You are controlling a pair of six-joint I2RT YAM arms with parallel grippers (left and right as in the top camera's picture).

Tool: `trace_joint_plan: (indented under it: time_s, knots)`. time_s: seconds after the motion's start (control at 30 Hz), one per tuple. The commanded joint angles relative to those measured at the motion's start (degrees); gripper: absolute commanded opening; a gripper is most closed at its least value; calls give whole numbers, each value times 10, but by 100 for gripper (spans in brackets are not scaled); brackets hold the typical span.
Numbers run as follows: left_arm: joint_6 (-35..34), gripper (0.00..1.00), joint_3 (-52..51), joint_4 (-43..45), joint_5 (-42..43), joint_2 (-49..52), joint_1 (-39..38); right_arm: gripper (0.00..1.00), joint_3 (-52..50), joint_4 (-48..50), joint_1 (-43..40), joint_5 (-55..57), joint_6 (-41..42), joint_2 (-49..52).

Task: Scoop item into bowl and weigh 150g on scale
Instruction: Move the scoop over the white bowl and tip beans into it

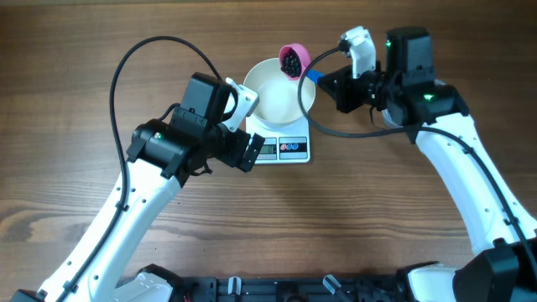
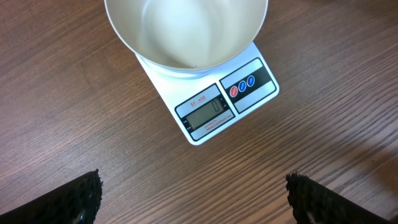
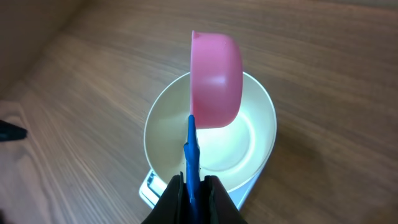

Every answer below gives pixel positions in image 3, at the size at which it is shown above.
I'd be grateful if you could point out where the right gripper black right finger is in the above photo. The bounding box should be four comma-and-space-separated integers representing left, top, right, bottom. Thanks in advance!
200, 175, 247, 224

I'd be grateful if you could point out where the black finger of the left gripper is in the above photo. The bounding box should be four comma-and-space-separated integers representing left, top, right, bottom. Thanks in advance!
0, 120, 27, 142

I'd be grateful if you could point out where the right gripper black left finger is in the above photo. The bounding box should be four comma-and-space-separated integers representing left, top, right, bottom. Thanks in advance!
142, 173, 186, 224

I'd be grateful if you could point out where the pink scoop with blue handle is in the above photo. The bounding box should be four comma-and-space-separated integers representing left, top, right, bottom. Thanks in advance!
183, 31, 243, 223

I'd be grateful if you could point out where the white digital kitchen scale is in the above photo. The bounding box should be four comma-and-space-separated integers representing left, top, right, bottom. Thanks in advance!
139, 166, 265, 210

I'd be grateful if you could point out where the white round bowl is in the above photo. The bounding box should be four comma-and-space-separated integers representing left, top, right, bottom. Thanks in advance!
144, 73, 277, 192

